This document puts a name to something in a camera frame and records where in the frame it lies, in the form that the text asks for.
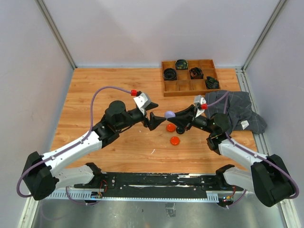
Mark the black earbud case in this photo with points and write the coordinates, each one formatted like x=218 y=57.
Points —
x=180 y=130

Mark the wooden compartment tray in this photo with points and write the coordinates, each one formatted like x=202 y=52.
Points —
x=189 y=77

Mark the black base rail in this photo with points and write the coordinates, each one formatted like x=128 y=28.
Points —
x=151 y=186

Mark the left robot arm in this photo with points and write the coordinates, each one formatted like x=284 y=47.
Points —
x=41 y=171

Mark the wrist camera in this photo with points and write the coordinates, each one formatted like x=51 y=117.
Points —
x=200 y=105
x=142 y=101

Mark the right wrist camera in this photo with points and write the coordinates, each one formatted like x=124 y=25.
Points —
x=200 y=105

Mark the grey checked cloth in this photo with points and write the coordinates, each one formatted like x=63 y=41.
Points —
x=238 y=108

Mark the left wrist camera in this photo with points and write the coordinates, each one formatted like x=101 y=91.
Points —
x=142 y=101

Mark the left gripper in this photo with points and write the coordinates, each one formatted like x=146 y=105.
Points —
x=154 y=120

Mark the orange earbud case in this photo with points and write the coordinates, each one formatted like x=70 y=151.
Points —
x=175 y=140
x=170 y=128

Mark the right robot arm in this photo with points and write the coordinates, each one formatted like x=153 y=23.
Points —
x=266 y=176

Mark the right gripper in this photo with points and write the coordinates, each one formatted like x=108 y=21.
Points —
x=185 y=121

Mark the lilac earbud case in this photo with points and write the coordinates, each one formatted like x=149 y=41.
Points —
x=169 y=114

